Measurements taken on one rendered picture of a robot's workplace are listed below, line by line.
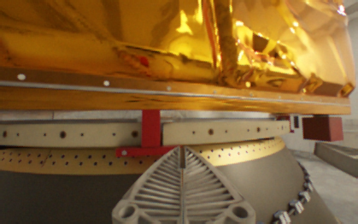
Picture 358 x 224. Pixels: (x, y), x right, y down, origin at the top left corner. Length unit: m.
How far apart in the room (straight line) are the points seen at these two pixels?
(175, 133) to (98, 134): 0.16
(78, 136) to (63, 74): 0.14
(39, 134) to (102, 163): 0.14
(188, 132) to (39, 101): 0.32
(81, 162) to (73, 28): 0.28
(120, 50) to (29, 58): 0.18
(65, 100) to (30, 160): 0.17
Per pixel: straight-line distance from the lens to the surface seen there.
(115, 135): 0.31
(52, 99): 0.39
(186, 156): 0.17
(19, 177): 0.48
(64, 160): 0.41
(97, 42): 0.36
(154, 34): 0.38
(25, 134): 0.44
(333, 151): 0.26
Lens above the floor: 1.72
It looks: 4 degrees up
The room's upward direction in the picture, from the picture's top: 1 degrees counter-clockwise
